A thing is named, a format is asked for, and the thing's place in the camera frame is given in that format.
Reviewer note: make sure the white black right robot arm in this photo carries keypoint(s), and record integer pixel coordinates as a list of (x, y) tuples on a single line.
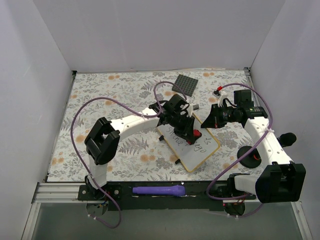
[(281, 179)]

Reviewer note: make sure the red black felt eraser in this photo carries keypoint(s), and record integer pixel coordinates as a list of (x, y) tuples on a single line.
[(197, 134)]

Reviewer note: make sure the floral patterned table mat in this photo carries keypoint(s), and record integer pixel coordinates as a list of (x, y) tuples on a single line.
[(142, 157)]

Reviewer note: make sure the yellow framed small whiteboard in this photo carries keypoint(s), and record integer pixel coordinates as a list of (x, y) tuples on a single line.
[(191, 156)]

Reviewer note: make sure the purple marker pen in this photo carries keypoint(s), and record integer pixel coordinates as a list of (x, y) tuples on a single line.
[(176, 190)]

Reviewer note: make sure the black round stand base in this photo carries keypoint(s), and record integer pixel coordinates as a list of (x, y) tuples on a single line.
[(252, 160)]

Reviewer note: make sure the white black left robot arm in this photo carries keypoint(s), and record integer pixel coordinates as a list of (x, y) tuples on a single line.
[(103, 139)]

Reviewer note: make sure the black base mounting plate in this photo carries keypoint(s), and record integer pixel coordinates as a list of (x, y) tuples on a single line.
[(118, 195)]

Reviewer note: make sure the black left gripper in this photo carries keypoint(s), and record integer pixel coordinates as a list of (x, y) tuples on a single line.
[(187, 133)]

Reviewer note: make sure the dark grey studded baseplate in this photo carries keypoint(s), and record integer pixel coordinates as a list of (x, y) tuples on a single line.
[(185, 84)]

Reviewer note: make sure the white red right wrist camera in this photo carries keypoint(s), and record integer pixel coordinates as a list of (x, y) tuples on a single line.
[(220, 95)]

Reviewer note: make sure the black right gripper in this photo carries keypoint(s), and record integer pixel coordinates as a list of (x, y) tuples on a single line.
[(216, 116)]

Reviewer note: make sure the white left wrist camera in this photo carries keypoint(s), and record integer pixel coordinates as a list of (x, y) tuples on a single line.
[(189, 109)]

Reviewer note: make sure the aluminium frame rail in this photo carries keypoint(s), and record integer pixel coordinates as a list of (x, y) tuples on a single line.
[(56, 192)]

